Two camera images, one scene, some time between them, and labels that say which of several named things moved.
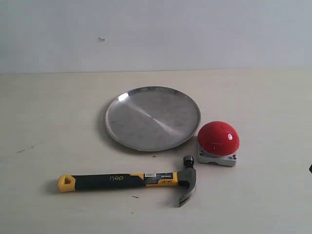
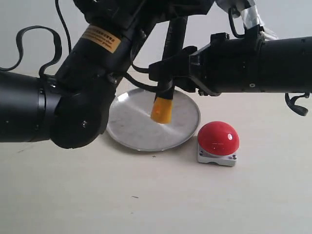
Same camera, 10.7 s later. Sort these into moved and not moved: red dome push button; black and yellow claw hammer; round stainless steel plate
Moved: black and yellow claw hammer
Not moved: round stainless steel plate; red dome push button
